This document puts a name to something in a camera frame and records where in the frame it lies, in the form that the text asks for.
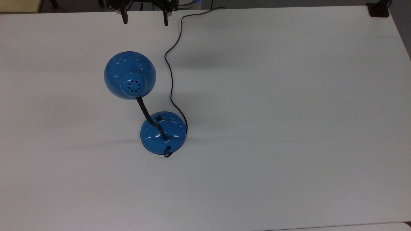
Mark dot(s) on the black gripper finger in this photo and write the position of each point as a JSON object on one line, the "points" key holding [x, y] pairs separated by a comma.
{"points": [[124, 16], [165, 17]]}

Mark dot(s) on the blue desk lamp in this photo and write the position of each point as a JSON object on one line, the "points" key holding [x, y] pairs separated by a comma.
{"points": [[163, 128]]}

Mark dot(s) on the black furniture leg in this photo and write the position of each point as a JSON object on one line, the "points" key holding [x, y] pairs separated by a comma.
{"points": [[101, 2], [54, 3]]}

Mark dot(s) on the beige wooden furniture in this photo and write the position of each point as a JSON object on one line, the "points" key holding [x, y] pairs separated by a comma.
{"points": [[19, 4]]}

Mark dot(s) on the white adjacent table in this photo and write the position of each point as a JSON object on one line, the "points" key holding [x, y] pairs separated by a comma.
{"points": [[353, 227]]}

